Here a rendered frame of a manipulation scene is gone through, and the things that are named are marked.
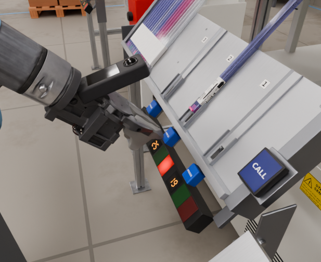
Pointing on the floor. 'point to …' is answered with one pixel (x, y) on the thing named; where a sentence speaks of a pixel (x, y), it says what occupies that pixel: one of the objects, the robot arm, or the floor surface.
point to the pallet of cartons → (38, 5)
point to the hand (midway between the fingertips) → (160, 131)
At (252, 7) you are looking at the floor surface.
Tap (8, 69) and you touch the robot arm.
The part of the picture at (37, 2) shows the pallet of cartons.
